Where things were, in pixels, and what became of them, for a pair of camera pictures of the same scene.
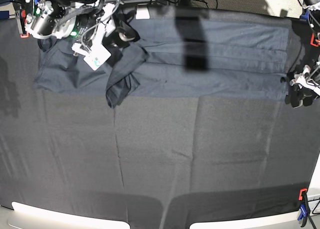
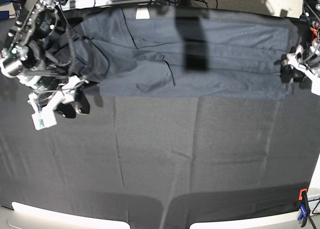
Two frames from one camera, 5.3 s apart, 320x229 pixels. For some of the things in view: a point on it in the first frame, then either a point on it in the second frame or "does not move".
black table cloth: (155, 162) does not move
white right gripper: (301, 80) to (288, 72)
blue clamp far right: (304, 17) does not move
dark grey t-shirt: (178, 50) does not move
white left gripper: (97, 54) to (44, 116)
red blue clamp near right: (305, 206) does not move
